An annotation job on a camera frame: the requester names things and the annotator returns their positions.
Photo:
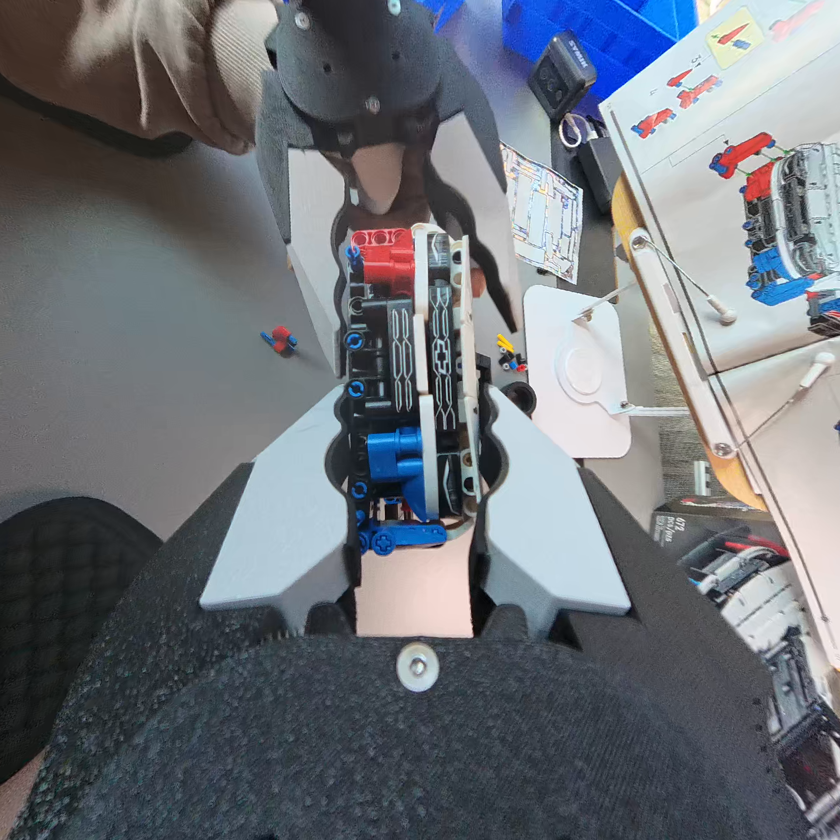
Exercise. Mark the black rubber tyre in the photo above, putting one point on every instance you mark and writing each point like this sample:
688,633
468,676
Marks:
522,397

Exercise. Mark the person's left forearm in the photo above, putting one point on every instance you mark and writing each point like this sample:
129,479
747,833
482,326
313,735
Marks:
131,59

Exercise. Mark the small black screen device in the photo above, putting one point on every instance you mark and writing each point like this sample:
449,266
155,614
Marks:
564,75

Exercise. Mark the black office chair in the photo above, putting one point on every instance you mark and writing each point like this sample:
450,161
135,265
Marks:
59,623

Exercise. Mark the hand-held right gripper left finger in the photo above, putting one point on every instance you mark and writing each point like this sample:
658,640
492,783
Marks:
275,538

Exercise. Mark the brick-built race car model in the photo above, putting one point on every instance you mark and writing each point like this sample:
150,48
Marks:
400,367

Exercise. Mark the black power adapter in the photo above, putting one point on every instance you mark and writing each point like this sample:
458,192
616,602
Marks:
594,170

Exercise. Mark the printed car model box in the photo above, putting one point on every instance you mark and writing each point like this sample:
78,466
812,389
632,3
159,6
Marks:
735,577

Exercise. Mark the open instruction booklet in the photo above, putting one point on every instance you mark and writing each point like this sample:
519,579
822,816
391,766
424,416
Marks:
722,197

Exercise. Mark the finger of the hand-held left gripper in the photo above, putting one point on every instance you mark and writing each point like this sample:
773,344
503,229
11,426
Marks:
476,197
315,249

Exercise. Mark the small yellow black brick assembly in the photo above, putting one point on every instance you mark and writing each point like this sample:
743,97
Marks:
504,342

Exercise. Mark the person's left hand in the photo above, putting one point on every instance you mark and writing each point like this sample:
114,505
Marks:
384,177

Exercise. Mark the shiny sticker sheet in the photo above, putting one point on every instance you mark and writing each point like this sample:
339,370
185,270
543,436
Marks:
544,216

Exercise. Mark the red brick connector piece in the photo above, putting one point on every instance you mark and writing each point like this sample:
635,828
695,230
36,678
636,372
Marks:
282,336

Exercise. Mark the blue plastic bin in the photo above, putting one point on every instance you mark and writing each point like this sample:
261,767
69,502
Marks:
623,33

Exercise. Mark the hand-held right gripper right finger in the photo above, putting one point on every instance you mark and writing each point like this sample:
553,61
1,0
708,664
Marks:
558,538

